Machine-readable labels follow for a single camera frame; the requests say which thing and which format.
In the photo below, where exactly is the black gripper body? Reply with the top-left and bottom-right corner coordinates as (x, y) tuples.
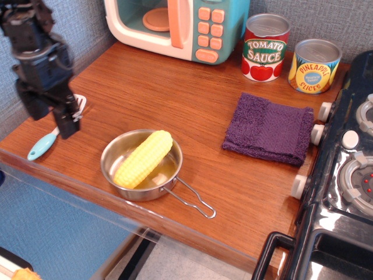
(12, 40), (74, 107)

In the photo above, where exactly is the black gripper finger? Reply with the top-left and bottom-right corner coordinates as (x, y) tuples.
(52, 97), (83, 139)
(16, 80), (50, 121)

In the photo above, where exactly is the white spatula with teal handle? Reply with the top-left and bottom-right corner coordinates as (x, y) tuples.
(27, 94), (87, 161)

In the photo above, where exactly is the white stove knob bottom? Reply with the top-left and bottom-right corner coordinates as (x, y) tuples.
(291, 174), (308, 200)

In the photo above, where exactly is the white stove knob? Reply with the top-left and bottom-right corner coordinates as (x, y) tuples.
(311, 124), (325, 146)
(318, 102), (333, 123)
(291, 174), (308, 200)

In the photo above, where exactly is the yellow toy corn cob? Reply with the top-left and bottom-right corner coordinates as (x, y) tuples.
(113, 130), (173, 189)

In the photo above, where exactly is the small steel saucepan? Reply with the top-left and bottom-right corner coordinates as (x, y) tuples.
(100, 129), (216, 219)

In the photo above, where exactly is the teal toy microwave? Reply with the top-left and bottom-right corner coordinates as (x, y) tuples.
(104, 1), (250, 65)

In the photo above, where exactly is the orange object at bottom left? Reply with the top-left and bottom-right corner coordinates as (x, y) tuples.
(11, 268), (41, 280)

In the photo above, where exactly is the tomato sauce can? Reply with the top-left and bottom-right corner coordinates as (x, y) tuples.
(241, 13), (290, 82)

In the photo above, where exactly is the purple folded towel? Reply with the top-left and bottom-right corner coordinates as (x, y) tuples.
(222, 93), (314, 166)

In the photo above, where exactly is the white stove knob middle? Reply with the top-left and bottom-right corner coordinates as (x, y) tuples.
(311, 124), (325, 146)

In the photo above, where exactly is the pineapple slices can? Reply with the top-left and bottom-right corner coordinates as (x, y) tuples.
(288, 38), (342, 95)

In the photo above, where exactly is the white stove knob top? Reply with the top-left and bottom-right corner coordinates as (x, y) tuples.
(318, 102), (333, 123)

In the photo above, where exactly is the black toy stove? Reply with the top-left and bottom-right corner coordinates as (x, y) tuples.
(252, 51), (372, 279)

